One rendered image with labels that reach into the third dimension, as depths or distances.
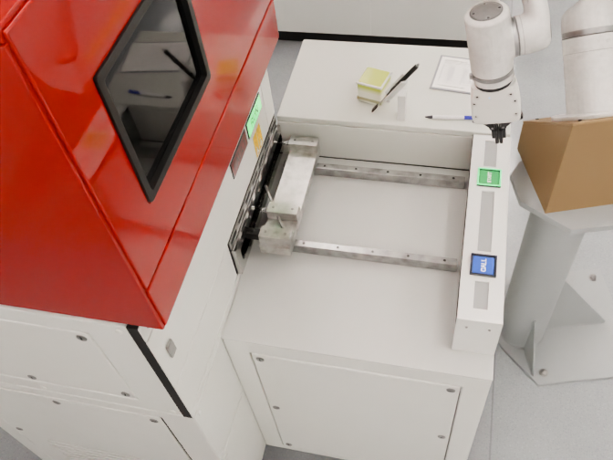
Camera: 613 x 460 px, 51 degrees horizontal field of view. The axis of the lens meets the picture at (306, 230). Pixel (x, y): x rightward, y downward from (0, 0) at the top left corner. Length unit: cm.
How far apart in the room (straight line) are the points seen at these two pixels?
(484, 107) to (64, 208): 89
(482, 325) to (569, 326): 116
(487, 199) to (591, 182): 27
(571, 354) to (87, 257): 187
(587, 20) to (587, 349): 127
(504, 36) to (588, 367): 145
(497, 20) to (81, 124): 79
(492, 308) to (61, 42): 99
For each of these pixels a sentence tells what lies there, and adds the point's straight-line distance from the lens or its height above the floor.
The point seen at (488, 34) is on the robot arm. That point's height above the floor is 140.
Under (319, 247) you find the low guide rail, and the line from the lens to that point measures 162.
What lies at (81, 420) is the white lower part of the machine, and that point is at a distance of 177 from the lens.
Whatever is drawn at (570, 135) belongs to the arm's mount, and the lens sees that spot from 156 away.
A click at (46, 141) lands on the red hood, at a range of 80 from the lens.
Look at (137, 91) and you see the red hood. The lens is 95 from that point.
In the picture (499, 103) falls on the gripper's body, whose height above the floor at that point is 122.
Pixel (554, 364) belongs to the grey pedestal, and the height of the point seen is 1.
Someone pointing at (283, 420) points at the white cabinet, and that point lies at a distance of 196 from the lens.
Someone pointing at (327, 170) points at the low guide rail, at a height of 84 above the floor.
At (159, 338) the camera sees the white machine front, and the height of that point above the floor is 113.
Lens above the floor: 215
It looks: 52 degrees down
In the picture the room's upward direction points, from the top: 9 degrees counter-clockwise
